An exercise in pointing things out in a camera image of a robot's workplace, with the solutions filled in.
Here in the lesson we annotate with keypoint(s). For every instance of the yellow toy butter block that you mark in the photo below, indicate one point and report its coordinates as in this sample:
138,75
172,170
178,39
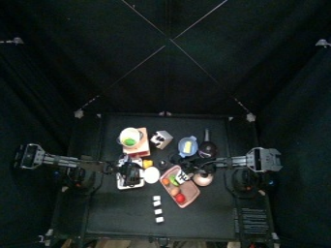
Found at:
187,147

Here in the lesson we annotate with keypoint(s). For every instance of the brown toy egg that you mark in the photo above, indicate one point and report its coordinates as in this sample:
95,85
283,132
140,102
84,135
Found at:
174,191

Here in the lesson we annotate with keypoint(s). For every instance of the black round toy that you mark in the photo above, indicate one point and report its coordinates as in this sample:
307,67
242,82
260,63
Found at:
163,164

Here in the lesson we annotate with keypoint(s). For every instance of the white printed cube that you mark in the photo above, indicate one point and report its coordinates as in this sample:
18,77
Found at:
156,203
159,219
158,211
156,198

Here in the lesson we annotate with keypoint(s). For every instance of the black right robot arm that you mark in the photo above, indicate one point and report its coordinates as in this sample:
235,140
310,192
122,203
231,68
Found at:
240,160

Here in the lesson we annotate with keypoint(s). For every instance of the copper round pot lid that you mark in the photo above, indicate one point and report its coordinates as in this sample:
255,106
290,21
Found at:
202,179

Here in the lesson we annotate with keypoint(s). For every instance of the pink rectangular tray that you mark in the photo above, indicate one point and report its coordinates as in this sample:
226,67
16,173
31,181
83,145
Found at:
191,193

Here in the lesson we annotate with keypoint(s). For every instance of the metal frame clamp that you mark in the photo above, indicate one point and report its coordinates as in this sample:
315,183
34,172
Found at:
79,113
322,42
18,40
251,117

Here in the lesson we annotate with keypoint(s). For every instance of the yellow toy fruit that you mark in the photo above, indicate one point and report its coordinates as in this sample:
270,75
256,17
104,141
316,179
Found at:
147,163

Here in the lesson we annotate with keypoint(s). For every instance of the white round plate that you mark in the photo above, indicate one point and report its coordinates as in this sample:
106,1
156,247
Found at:
151,175

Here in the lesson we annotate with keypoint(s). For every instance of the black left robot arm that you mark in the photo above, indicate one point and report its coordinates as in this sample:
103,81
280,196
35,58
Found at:
60,160

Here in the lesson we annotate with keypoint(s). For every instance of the green toy starfruit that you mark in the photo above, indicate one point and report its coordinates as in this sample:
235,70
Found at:
174,181

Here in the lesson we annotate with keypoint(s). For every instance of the dark frying pan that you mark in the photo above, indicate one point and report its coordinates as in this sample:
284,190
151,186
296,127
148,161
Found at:
207,149

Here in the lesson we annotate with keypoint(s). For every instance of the orange toy carrot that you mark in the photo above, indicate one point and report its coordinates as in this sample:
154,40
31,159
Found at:
166,181

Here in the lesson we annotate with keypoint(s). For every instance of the green toy vegetable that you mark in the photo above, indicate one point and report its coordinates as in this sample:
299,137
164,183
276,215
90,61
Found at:
130,141

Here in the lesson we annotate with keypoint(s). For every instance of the red toy tomato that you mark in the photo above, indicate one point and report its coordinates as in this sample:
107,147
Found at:
180,198

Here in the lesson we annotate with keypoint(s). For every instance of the white bowl with food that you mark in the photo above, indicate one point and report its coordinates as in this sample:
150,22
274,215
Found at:
131,134

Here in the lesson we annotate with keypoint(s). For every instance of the pink wooden box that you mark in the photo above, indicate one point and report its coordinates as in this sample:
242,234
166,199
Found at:
144,149

